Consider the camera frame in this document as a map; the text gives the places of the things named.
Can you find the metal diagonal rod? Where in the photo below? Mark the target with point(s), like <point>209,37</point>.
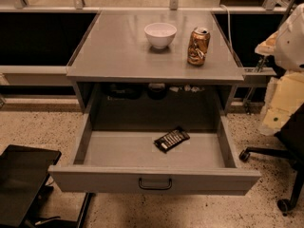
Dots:
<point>253,86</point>

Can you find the black drawer handle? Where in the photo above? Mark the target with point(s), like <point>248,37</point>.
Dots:
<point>155,185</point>

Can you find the grey cabinet counter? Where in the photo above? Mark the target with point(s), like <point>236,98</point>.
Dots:
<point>117,50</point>

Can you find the grey open top drawer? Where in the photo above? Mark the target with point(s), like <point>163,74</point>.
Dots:
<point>116,147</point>

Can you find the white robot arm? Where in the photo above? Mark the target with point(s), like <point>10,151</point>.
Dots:
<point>284,96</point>

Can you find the crushed gold soda can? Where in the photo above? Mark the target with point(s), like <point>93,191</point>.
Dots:
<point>198,46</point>

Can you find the white ceramic bowl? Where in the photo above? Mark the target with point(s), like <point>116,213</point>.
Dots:
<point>160,35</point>

